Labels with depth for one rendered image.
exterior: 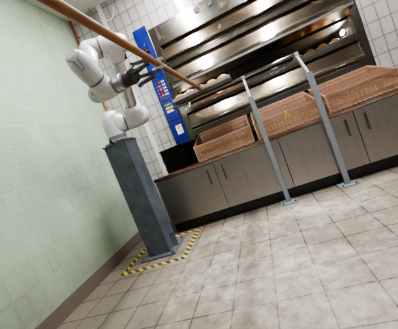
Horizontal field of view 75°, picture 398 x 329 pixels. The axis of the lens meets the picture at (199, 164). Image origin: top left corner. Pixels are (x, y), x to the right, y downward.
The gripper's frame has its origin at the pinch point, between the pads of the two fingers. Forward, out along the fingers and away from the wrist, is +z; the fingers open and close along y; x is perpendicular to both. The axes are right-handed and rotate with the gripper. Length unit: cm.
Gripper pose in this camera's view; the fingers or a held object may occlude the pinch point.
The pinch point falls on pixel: (157, 64)
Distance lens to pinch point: 141.7
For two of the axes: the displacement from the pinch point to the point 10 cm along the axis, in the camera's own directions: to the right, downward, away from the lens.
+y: 3.6, 9.3, 0.8
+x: -2.1, 1.6, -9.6
